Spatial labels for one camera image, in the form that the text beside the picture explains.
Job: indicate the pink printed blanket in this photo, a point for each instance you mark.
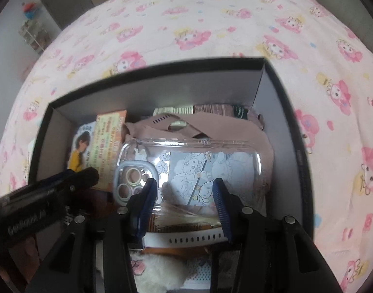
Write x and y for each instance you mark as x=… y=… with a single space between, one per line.
x=204 y=21

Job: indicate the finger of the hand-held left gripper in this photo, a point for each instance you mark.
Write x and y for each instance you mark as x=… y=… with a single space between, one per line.
x=84 y=180
x=55 y=176

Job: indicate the black cardboard box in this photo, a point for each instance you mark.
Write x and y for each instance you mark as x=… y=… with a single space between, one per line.
x=186 y=88

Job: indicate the girl photo card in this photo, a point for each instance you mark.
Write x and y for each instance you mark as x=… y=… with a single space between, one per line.
x=79 y=149

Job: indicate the clear phone case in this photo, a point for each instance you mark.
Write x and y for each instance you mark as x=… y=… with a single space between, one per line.
x=186 y=164

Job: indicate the cream striped sock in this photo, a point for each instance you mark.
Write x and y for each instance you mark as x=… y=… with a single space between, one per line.
x=172 y=111

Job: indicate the white storage shelf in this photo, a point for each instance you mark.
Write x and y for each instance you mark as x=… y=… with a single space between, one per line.
x=35 y=36

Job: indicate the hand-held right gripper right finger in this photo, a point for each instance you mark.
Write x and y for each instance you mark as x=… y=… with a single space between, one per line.
x=223 y=210

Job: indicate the colourful toys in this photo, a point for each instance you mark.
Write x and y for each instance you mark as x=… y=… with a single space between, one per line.
x=31 y=10

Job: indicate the green sock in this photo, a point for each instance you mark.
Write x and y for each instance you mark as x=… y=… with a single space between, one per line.
x=242 y=112

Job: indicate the white fluffy plush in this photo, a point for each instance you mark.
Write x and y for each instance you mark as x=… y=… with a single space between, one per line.
x=159 y=271

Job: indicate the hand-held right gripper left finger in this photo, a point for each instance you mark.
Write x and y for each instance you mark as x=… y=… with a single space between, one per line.
x=143 y=207

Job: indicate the brown round item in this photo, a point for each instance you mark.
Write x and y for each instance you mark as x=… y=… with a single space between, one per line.
x=174 y=250

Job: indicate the brown patterned sock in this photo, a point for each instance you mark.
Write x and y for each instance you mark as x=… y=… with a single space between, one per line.
x=214 y=110

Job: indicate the orange printed card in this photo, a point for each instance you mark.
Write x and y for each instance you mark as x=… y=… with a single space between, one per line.
x=108 y=149

